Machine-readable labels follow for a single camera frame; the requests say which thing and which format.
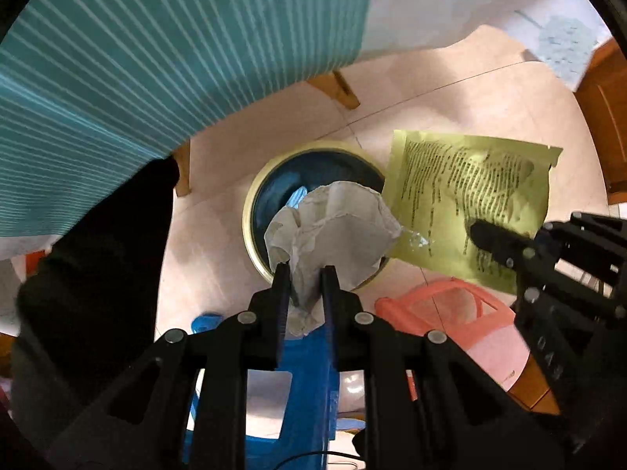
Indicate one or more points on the teal and white tablecloth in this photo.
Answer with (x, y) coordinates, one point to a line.
(91, 90)

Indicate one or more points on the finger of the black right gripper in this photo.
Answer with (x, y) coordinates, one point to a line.
(506, 247)

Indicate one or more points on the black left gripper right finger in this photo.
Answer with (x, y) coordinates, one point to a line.
(428, 404)

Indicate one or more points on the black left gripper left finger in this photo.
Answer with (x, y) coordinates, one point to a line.
(184, 406)

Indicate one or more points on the blue plastic stool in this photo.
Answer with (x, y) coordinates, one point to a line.
(282, 418)

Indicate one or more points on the white paper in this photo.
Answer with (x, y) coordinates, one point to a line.
(343, 224)

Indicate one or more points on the pink plastic stool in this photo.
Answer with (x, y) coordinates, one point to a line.
(477, 321)

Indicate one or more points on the yellow printed packet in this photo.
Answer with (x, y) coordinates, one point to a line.
(437, 184)

